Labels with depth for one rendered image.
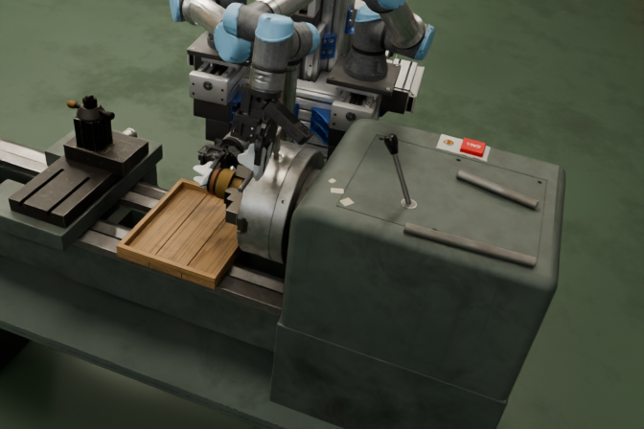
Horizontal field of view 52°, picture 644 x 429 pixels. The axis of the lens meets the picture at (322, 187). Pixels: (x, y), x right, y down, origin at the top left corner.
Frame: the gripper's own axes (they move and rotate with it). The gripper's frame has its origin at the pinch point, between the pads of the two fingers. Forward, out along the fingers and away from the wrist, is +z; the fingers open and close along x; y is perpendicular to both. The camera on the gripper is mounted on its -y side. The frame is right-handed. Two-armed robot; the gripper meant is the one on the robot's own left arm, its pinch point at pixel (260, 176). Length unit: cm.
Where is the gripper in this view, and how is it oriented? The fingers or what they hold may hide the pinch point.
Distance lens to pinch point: 148.4
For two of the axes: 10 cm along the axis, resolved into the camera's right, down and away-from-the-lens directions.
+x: -2.9, 3.1, -9.0
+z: -1.8, 9.1, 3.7
